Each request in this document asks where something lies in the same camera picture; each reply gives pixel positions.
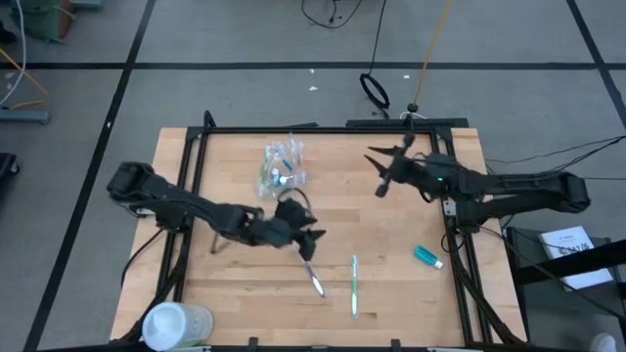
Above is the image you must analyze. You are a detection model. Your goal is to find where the green bag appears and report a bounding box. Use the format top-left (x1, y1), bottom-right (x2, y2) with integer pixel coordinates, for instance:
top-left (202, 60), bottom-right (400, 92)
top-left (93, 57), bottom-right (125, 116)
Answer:
top-left (10, 0), bottom-right (77, 44)

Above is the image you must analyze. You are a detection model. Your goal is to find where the yellow hanging cable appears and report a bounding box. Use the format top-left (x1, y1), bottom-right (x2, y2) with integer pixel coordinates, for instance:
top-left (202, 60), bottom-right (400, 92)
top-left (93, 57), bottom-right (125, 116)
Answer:
top-left (412, 0), bottom-right (454, 107)

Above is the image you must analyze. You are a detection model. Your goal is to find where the grey metal bar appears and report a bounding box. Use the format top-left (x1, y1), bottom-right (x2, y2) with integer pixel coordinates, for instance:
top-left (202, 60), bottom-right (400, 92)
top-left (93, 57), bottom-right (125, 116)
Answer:
top-left (0, 108), bottom-right (52, 125)

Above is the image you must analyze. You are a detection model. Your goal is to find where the black power strip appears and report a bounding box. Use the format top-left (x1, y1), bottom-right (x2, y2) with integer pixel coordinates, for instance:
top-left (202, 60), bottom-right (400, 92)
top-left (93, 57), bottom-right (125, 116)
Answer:
top-left (344, 116), bottom-right (470, 130)

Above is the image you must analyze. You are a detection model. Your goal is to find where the black arm base cable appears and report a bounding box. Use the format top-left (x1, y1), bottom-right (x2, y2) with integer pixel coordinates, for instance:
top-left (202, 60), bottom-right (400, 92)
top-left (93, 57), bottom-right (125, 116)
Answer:
top-left (119, 227), bottom-right (165, 290)
top-left (441, 228), bottom-right (467, 254)

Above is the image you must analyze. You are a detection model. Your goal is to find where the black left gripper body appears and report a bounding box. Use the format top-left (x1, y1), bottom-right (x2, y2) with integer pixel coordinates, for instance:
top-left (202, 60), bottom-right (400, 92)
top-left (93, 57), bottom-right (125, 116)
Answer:
top-left (242, 198), bottom-right (317, 262)

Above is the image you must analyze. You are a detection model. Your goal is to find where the black left arm base cable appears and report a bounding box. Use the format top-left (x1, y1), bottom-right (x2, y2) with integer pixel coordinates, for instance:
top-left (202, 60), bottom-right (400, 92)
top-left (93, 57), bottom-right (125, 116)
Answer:
top-left (119, 227), bottom-right (165, 290)

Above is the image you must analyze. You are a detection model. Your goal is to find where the white plastic canister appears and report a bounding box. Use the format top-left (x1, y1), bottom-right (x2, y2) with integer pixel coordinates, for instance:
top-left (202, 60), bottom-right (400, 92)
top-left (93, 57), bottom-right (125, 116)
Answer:
top-left (141, 300), bottom-right (215, 352)

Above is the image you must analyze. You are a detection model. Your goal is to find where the clear plastic bag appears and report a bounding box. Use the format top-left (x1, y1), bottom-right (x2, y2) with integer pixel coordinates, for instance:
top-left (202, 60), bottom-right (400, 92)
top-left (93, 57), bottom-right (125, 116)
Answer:
top-left (256, 134), bottom-right (310, 200)

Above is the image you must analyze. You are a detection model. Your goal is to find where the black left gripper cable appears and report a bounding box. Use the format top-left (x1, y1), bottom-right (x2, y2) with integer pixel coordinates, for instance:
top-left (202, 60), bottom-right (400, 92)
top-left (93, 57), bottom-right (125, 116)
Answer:
top-left (277, 187), bottom-right (312, 209)

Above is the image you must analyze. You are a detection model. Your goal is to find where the black side cart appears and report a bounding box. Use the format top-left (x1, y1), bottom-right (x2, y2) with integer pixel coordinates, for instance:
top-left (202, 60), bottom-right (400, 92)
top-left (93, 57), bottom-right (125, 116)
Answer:
top-left (502, 225), bottom-right (626, 324)

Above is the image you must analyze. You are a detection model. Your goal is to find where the black right arm base cable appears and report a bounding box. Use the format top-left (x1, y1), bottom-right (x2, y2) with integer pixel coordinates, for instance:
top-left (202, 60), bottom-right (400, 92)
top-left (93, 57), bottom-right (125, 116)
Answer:
top-left (441, 228), bottom-right (467, 254)

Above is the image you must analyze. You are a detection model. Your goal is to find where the person's white shoe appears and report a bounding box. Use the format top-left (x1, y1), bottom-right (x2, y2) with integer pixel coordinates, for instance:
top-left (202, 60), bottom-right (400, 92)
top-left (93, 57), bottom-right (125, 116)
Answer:
top-left (589, 331), bottom-right (618, 352)

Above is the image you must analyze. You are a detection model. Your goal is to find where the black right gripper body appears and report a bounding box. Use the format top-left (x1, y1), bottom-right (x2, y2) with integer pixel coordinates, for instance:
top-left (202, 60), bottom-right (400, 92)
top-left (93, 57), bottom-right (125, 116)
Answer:
top-left (375, 134), bottom-right (454, 199)

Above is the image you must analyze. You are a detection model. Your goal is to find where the black coiled hanging cable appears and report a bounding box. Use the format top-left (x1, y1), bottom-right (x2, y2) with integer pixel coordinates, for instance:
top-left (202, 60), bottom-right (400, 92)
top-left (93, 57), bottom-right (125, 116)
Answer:
top-left (358, 0), bottom-right (391, 111)

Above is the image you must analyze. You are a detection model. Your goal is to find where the yellow floor cable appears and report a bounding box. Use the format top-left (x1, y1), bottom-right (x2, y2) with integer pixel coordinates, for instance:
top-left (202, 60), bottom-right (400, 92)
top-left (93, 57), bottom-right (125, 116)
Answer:
top-left (0, 47), bottom-right (50, 110)

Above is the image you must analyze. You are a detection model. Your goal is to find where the black caster base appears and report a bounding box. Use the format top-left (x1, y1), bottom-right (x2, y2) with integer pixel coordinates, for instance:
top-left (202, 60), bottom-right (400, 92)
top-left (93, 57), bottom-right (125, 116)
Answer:
top-left (0, 152), bottom-right (21, 178)

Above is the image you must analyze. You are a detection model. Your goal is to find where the white printed booklet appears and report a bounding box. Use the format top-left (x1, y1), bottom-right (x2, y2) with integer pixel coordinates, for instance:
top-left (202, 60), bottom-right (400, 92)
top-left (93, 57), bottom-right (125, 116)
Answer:
top-left (537, 225), bottom-right (615, 290)

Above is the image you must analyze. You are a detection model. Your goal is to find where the white floor cable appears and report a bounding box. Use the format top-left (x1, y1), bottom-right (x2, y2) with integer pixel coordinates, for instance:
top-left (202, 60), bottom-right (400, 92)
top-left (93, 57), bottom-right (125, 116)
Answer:
top-left (0, 0), bottom-right (26, 107)

